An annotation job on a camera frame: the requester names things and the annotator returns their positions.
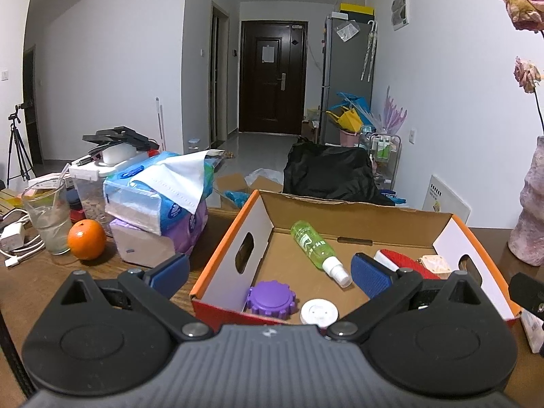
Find red white lint brush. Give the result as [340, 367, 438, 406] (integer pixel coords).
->
[373, 250, 440, 280]

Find green spray bottle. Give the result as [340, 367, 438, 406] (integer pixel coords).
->
[290, 220, 351, 288]

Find white round disc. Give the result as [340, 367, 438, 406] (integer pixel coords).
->
[300, 299, 339, 330]

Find cream cube charger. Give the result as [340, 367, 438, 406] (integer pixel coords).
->
[418, 255, 453, 278]

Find purple gear-shaped lid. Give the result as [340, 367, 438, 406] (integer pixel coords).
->
[245, 280, 298, 320]

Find white cotton swab box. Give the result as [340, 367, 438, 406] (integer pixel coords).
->
[520, 309, 544, 356]

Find purple white tissue pack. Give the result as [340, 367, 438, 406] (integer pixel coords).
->
[110, 201, 208, 268]

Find pink ceramic vase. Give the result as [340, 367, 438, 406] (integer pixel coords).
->
[508, 135, 544, 266]

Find red cardboard box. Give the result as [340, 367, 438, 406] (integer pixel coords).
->
[190, 191, 521, 329]

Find blue tissue pack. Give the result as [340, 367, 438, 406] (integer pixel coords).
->
[103, 150, 214, 236]

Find orange fruit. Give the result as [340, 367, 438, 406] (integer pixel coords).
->
[67, 219, 107, 261]

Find black bag on floor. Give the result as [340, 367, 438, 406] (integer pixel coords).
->
[282, 137, 394, 206]

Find clear plastic food container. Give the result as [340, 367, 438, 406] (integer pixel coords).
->
[69, 152, 149, 237]

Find glass cup with straw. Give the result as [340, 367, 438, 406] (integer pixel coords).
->
[21, 164, 72, 255]

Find black device on container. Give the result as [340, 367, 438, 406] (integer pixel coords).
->
[75, 126, 159, 167]

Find yellow blue bags pile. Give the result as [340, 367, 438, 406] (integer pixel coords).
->
[325, 91, 375, 134]

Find grey refrigerator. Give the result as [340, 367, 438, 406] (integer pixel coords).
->
[318, 11, 374, 145]

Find white umbrella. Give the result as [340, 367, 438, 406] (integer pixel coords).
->
[360, 20, 378, 82]

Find dark entrance door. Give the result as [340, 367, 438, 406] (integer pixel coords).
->
[239, 20, 308, 135]

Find yellow box on refrigerator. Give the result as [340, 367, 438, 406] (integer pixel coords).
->
[339, 3, 374, 17]

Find dried pink roses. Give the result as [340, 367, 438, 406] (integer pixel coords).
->
[497, 0, 544, 137]

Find wire rack with bottles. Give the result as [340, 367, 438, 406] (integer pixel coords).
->
[359, 133, 402, 191]

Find white charger with cable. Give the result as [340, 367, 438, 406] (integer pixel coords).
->
[1, 208, 45, 268]

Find camera tripod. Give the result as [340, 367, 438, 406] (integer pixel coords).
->
[6, 102, 35, 186]

